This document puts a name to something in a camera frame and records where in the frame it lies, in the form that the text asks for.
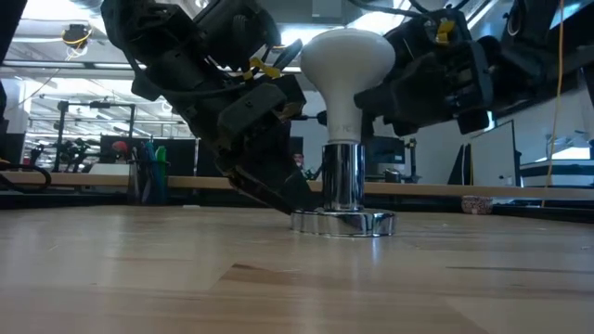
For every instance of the blue pen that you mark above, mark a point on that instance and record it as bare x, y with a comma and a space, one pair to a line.
150, 153

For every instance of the black aluminium table frame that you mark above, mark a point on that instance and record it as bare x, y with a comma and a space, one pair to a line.
93, 198

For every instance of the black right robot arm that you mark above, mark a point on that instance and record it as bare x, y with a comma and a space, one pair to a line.
533, 46

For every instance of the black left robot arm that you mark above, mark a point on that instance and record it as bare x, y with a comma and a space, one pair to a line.
153, 37

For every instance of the black pen cup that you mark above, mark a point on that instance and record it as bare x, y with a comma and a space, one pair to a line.
147, 185

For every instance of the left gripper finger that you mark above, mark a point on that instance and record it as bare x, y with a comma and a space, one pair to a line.
250, 185
283, 162

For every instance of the person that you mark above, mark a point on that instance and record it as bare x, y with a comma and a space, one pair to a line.
120, 147
298, 160

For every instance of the small patterned cup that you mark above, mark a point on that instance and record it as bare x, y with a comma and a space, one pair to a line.
477, 205

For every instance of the black partition panels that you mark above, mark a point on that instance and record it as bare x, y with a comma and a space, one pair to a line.
181, 158

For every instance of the beige wooden desk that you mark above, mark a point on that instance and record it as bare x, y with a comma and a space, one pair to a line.
93, 179

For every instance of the long ceiling light strip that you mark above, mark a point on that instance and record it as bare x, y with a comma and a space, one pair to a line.
69, 64

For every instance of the black leaning board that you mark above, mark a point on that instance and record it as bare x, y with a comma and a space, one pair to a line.
459, 169

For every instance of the black ceiling device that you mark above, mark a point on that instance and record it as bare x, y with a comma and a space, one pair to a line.
76, 34

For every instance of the white table with black band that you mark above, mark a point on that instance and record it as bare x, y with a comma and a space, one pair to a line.
571, 180

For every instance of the dark round pot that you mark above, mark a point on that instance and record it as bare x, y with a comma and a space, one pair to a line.
392, 176

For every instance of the black camera rig frame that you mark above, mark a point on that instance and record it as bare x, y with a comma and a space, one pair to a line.
60, 134

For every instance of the green marker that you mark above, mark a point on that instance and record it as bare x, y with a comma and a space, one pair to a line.
161, 155

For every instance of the dark computer monitor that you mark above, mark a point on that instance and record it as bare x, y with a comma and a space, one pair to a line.
390, 150

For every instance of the whiteboard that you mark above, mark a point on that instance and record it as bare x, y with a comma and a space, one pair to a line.
494, 155

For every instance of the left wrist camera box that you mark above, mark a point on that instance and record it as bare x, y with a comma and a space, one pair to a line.
250, 109

